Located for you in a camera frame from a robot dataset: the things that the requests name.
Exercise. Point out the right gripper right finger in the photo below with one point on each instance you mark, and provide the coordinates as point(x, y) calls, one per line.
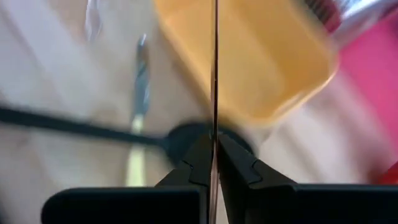
point(311, 205)

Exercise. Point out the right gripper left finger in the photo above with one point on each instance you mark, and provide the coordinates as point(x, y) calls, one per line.
point(140, 208)

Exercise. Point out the black slotted turner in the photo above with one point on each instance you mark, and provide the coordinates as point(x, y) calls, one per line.
point(62, 124)

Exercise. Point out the small blue silicone spatula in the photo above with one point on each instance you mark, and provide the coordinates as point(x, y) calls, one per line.
point(214, 93)

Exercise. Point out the pink plastic bin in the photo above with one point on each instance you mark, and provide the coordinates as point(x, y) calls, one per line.
point(373, 77)

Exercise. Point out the yellow plastic bin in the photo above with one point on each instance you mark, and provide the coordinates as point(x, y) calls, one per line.
point(264, 62)

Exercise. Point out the red steel box grater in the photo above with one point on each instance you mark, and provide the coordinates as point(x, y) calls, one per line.
point(357, 15)

